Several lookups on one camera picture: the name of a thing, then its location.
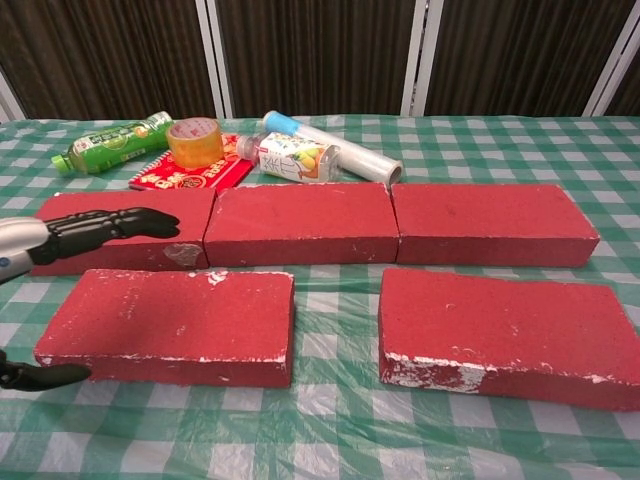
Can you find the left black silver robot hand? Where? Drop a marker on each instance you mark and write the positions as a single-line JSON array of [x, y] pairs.
[[100, 225]]

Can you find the red brick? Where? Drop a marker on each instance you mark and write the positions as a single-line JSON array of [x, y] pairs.
[[300, 220], [490, 220], [500, 325], [175, 320], [100, 200]]

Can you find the red brick front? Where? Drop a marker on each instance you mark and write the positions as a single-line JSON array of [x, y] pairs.
[[500, 325]]

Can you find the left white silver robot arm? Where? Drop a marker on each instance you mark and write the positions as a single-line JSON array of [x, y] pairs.
[[11, 266]]

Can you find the red spiral notebook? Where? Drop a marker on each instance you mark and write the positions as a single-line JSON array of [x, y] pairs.
[[165, 177]]

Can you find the green tea plastic bottle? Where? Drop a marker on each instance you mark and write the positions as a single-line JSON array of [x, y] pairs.
[[115, 145]]

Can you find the clear yellowish tape roll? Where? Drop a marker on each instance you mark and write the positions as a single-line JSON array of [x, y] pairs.
[[195, 147]]

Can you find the small white label drink bottle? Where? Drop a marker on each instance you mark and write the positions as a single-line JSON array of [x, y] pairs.
[[295, 157]]

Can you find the dark corrugated partition screen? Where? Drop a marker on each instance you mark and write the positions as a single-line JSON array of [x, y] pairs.
[[320, 50]]

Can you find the green white checkered tablecloth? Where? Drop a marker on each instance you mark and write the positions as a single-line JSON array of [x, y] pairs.
[[320, 440]]

